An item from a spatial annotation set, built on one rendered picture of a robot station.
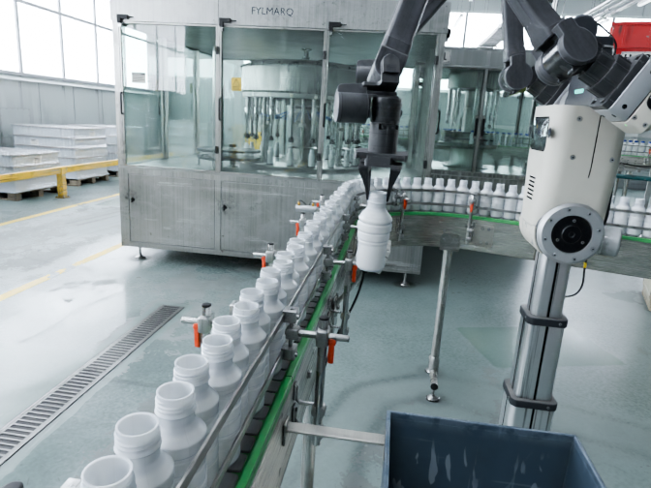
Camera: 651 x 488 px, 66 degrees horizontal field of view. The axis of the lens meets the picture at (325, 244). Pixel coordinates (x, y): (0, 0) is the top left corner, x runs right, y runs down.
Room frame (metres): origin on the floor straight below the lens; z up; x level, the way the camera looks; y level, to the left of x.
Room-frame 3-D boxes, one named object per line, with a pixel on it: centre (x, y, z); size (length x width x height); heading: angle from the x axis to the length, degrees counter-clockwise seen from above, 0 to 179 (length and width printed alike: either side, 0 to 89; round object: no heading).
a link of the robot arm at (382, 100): (1.00, -0.10, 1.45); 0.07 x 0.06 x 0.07; 98
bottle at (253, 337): (0.67, 0.11, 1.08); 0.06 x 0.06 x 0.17
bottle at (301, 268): (1.02, 0.06, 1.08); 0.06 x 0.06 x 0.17
